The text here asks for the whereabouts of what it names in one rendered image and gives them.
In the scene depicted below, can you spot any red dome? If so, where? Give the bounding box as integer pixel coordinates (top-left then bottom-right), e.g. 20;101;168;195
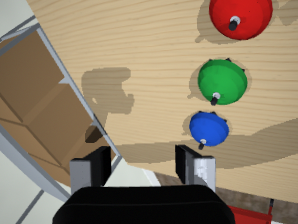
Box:
209;0;273;40

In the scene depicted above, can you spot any blue bell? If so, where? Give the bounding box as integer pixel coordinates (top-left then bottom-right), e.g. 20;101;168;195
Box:
189;110;229;150

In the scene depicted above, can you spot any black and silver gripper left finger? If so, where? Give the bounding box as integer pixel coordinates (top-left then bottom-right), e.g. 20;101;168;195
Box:
69;146;112;196

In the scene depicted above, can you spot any green bell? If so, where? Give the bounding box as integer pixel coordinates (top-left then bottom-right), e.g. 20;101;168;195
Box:
198;58;248;106

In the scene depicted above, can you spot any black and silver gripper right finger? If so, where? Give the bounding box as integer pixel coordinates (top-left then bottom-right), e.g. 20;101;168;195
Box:
175;145;216;193

